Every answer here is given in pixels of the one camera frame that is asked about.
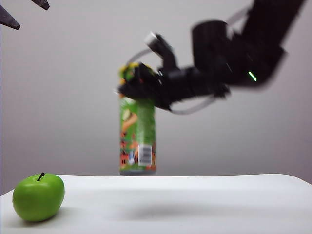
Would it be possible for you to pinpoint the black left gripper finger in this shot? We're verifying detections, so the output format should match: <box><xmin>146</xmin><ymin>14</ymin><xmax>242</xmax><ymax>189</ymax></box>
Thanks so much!
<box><xmin>30</xmin><ymin>0</ymin><xmax>50</xmax><ymax>11</ymax></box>
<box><xmin>0</xmin><ymin>4</ymin><xmax>21</xmax><ymax>31</ymax></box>

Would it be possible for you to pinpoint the green apple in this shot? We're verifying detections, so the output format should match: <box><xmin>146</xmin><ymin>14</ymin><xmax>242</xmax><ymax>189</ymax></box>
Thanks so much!
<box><xmin>12</xmin><ymin>172</ymin><xmax>65</xmax><ymax>222</ymax></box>

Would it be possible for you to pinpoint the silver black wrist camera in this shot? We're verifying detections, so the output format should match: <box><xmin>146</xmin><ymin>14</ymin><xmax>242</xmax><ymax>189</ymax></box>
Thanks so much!
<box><xmin>144</xmin><ymin>31</ymin><xmax>178</xmax><ymax>72</ymax></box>

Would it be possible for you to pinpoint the green potato chips can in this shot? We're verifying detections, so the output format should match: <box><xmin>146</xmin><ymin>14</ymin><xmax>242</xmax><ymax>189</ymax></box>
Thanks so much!
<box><xmin>117</xmin><ymin>62</ymin><xmax>157</xmax><ymax>176</ymax></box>

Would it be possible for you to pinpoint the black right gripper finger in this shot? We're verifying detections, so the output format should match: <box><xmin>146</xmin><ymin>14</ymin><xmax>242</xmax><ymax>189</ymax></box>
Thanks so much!
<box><xmin>136</xmin><ymin>62</ymin><xmax>160</xmax><ymax>82</ymax></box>
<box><xmin>116</xmin><ymin>79</ymin><xmax>161</xmax><ymax>107</ymax></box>

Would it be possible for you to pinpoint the grey cable loop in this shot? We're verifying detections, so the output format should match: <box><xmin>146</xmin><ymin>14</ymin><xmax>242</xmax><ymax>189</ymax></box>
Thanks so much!
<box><xmin>170</xmin><ymin>94</ymin><xmax>218</xmax><ymax>116</ymax></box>
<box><xmin>126</xmin><ymin>48</ymin><xmax>156</xmax><ymax>64</ymax></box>

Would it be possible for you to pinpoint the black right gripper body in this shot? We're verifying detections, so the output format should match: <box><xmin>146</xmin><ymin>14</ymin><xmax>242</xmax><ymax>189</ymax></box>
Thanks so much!
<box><xmin>155</xmin><ymin>65</ymin><xmax>231</xmax><ymax>111</ymax></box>

